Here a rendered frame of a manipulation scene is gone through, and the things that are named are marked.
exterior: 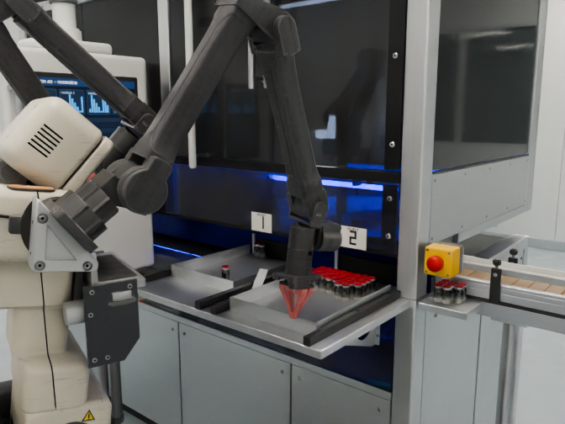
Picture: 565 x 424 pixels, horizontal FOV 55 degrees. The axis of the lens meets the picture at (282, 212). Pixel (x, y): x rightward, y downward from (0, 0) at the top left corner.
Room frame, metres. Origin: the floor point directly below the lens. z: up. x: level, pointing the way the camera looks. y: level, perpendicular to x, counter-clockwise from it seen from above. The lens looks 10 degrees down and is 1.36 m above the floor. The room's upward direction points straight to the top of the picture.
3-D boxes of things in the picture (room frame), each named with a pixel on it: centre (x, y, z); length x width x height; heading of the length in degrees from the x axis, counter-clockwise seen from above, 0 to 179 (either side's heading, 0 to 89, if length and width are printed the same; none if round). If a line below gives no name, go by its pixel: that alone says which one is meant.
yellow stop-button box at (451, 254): (1.32, -0.41, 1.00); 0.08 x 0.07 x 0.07; 140
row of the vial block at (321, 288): (1.39, -0.13, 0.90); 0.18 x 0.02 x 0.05; 51
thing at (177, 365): (2.38, 0.13, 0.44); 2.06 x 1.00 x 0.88; 50
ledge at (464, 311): (1.34, -0.44, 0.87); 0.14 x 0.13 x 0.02; 140
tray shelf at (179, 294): (1.44, 0.04, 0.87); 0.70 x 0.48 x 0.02; 50
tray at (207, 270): (1.61, 0.12, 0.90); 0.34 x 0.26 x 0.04; 140
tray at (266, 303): (1.32, -0.08, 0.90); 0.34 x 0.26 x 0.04; 141
